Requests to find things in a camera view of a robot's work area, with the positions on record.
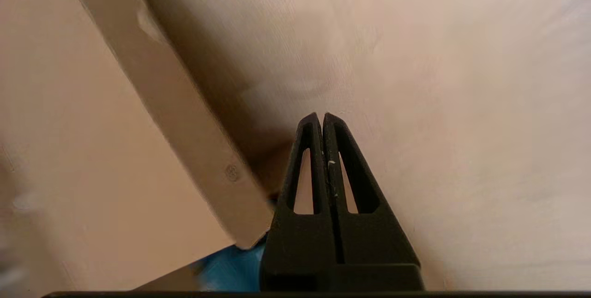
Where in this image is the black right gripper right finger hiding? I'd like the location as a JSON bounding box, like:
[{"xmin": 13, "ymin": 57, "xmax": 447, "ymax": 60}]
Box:
[{"xmin": 319, "ymin": 113, "xmax": 425, "ymax": 292}]

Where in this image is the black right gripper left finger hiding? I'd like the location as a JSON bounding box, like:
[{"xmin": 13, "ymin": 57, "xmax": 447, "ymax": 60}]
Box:
[{"xmin": 258, "ymin": 113, "xmax": 344, "ymax": 292}]

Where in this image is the dark blue rubber slipper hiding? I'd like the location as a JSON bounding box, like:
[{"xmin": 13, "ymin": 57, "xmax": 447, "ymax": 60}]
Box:
[{"xmin": 196, "ymin": 236, "xmax": 269, "ymax": 292}]

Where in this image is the brown cardboard box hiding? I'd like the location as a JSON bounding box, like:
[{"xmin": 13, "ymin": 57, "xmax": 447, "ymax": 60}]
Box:
[{"xmin": 0, "ymin": 0, "xmax": 276, "ymax": 292}]

